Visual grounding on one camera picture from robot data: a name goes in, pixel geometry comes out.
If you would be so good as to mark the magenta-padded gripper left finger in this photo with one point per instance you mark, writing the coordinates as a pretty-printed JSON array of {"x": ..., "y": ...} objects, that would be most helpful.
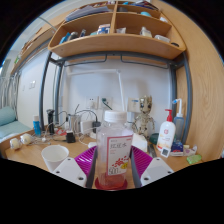
[{"x": 70, "y": 170}]

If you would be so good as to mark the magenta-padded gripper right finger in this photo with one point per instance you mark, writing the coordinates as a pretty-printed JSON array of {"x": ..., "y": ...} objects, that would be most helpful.
[{"x": 156, "y": 168}]

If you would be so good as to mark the clear white-capped drink bottle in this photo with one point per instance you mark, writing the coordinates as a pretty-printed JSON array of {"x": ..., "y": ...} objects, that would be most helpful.
[{"x": 115, "y": 150}]

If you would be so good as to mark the white plastic cup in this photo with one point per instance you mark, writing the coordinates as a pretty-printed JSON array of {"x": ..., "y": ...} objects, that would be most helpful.
[{"x": 53, "y": 156}]

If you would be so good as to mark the small blue box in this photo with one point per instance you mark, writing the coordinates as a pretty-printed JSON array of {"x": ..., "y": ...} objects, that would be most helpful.
[{"x": 177, "y": 147}]

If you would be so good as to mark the small black box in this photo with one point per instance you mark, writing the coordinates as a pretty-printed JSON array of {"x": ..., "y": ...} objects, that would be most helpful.
[{"x": 70, "y": 137}]

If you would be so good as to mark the white earbud case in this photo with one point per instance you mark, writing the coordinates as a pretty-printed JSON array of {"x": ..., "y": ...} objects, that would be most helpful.
[{"x": 92, "y": 144}]

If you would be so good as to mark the white red-pump lotion bottle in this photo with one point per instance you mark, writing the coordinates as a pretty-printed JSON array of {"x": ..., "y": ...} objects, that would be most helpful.
[{"x": 166, "y": 133}]

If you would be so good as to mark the green plastic item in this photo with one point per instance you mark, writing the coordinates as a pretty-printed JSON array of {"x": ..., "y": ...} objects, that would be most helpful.
[{"x": 194, "y": 159}]

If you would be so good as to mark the metal cup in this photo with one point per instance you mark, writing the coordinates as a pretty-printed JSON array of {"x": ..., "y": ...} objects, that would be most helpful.
[{"x": 74, "y": 123}]

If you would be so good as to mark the blue spray bottle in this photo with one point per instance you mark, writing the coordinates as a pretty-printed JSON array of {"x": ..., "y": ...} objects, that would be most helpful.
[{"x": 180, "y": 125}]

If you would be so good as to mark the black plug charger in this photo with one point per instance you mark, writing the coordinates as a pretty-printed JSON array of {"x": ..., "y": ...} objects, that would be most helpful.
[{"x": 96, "y": 126}]

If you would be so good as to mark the black electric shaver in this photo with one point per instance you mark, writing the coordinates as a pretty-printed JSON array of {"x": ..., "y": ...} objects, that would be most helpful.
[{"x": 50, "y": 121}]

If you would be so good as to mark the small tree creature figurine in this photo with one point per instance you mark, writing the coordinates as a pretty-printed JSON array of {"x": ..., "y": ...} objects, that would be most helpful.
[{"x": 144, "y": 116}]

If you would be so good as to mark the small blue white-capped bottle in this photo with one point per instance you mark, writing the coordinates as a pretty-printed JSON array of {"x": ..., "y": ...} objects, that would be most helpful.
[{"x": 36, "y": 126}]

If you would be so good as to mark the teal bed mattress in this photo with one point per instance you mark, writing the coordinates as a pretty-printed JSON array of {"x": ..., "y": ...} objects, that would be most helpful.
[{"x": 10, "y": 123}]

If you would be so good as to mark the wooden shelf unit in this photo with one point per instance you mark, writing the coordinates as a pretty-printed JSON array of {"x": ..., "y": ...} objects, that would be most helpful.
[{"x": 116, "y": 43}]

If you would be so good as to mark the white wall socket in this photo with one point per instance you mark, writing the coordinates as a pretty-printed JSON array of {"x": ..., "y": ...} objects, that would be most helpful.
[
  {"x": 106, "y": 102},
  {"x": 92, "y": 102}
]

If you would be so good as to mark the grey metal desk frame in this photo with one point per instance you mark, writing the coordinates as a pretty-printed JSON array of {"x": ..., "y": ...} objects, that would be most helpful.
[{"x": 186, "y": 100}]

